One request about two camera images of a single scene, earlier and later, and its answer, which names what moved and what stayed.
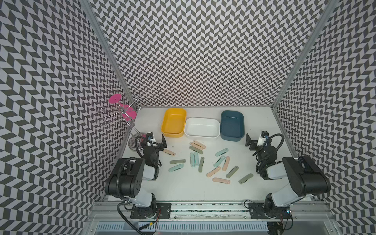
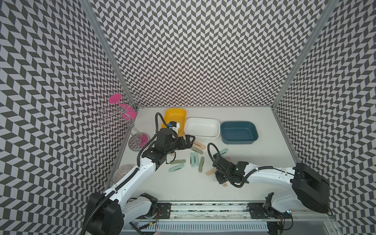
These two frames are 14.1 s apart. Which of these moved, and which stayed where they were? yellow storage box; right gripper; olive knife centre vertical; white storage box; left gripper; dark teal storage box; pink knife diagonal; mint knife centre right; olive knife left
Moved: right gripper; left gripper; dark teal storage box
Stayed: yellow storage box; olive knife centre vertical; pink knife diagonal; olive knife left; mint knife centre right; white storage box
